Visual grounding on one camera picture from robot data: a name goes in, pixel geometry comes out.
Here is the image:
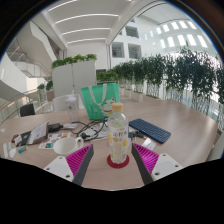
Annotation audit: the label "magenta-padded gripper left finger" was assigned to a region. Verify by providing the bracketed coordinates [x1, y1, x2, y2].
[43, 143, 95, 187]

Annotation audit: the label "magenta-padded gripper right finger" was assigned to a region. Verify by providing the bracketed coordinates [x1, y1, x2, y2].
[130, 142, 184, 186]

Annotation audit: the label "clear yellow-capped drink bottle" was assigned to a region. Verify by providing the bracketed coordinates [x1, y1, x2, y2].
[107, 102, 130, 164]

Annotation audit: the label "clear white-lidded water bottle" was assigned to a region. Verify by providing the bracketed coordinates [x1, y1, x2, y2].
[64, 90, 81, 124]

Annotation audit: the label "white paper cup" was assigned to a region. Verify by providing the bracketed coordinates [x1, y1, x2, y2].
[52, 136, 85, 157]

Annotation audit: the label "small white packet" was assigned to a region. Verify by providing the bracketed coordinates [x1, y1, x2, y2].
[141, 137, 157, 151]

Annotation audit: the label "colourful sticker sheet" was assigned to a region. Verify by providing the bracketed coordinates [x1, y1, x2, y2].
[38, 132, 73, 150]

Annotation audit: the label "open brown booklet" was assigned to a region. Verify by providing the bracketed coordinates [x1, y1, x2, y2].
[25, 120, 50, 146]

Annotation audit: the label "black charger block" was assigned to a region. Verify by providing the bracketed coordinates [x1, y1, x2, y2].
[47, 122, 63, 133]

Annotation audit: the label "black wallet with white card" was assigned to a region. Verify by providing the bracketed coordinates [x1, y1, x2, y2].
[14, 130, 33, 147]

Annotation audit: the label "flat round red coaster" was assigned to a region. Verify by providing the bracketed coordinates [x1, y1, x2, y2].
[106, 153, 130, 169]

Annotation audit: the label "red and black small case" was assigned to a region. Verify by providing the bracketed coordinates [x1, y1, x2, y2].
[10, 133, 20, 144]

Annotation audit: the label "white chair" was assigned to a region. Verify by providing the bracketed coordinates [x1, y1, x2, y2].
[52, 93, 84, 113]

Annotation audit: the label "black chair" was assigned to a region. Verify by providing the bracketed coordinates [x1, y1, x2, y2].
[19, 102, 37, 118]

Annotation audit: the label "green tote bag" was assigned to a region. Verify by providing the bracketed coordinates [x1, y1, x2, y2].
[80, 82, 121, 121]

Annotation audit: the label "small potted green plants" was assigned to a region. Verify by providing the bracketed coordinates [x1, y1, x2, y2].
[36, 79, 54, 92]

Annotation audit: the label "row of green hedge plants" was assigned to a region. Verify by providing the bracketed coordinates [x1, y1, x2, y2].
[96, 46, 224, 116]

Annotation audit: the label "white cabinet with plants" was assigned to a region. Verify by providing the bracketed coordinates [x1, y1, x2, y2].
[50, 53, 98, 99]

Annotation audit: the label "group of ceiling light strips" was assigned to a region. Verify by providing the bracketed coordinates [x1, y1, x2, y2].
[46, 0, 121, 45]

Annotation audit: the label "tangle of black cables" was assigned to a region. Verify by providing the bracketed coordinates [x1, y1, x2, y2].
[71, 118, 111, 143]

